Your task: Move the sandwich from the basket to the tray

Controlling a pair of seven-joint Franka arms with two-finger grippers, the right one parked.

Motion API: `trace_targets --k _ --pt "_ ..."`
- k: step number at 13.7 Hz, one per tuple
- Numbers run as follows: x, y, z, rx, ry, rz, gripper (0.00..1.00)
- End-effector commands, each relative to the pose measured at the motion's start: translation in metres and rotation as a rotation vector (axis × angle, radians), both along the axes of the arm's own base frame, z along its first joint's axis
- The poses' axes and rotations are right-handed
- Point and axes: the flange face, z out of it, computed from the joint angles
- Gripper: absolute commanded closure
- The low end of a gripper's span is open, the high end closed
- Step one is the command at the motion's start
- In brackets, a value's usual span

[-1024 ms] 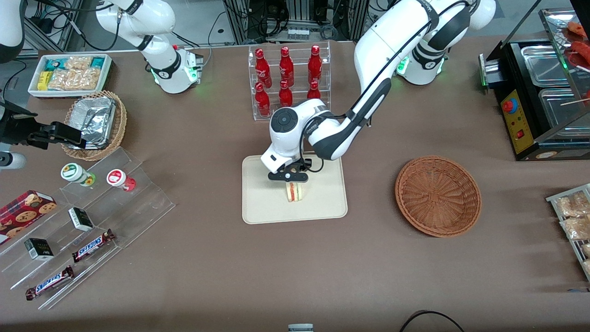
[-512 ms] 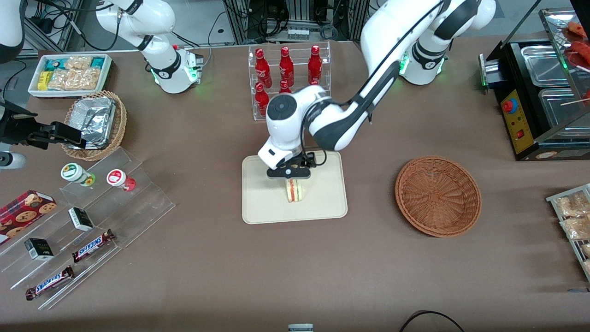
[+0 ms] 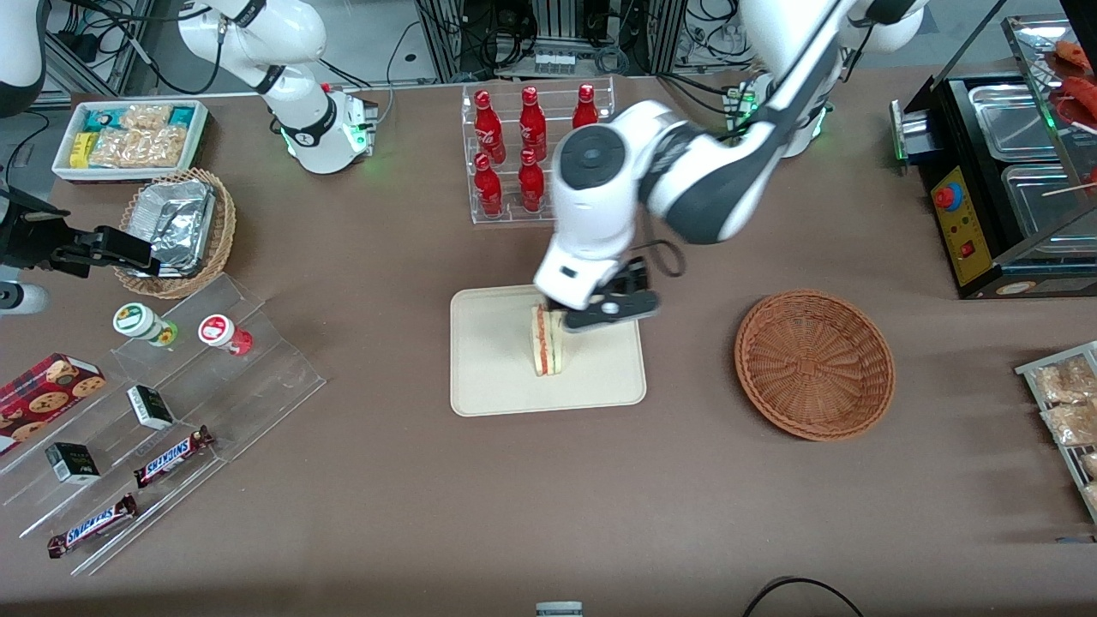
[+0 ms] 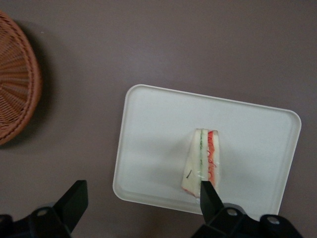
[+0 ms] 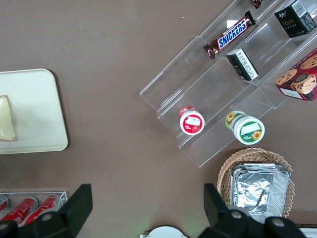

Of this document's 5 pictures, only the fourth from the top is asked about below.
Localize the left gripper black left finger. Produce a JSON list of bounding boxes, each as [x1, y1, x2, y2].
[[0, 180, 89, 238]]

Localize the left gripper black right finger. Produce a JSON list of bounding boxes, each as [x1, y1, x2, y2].
[[192, 180, 304, 238]]

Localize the brown round wicker basket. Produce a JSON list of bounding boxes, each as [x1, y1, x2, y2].
[[0, 9, 44, 147]]

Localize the triangular sandwich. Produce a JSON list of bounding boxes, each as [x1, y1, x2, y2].
[[180, 128, 221, 199]]

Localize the cream rectangular plastic tray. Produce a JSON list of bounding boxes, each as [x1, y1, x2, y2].
[[112, 84, 302, 216]]

